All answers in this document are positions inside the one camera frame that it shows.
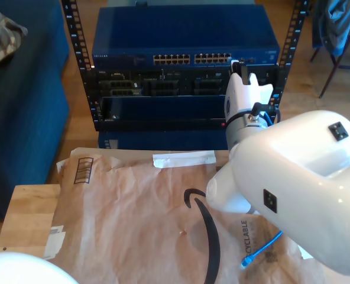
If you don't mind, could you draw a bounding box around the blue network cable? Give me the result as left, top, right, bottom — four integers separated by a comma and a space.
240, 112, 284, 270

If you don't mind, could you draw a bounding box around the black rack server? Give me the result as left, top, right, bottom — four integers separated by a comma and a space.
93, 68, 279, 98

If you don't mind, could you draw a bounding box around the long white tape strip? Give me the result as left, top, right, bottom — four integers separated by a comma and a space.
152, 150, 217, 169

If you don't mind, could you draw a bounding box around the blue box under rack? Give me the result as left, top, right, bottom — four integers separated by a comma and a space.
97, 128, 231, 151

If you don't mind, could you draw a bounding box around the dark metal chair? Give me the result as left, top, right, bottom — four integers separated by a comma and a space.
309, 0, 350, 100

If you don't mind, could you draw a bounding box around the blue-grey jacket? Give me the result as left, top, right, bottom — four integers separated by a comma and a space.
312, 0, 350, 57

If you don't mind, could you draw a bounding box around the brown paper mailer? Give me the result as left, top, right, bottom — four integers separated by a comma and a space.
38, 147, 326, 284

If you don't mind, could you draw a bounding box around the blue sofa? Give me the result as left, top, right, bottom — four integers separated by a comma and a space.
0, 0, 71, 221

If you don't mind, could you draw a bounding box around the white shipping label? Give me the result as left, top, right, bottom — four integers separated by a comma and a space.
41, 225, 66, 262

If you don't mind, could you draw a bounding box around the camouflage cloth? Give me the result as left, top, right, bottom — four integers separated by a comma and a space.
0, 7, 29, 66

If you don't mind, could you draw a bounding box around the short black wrist cable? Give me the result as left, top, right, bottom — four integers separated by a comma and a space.
249, 102, 282, 127

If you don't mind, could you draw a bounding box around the black perforated rack post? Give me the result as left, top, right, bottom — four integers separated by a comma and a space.
61, 0, 103, 133
268, 0, 311, 119

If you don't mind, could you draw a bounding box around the blue network switch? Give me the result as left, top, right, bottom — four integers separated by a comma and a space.
91, 5, 281, 70

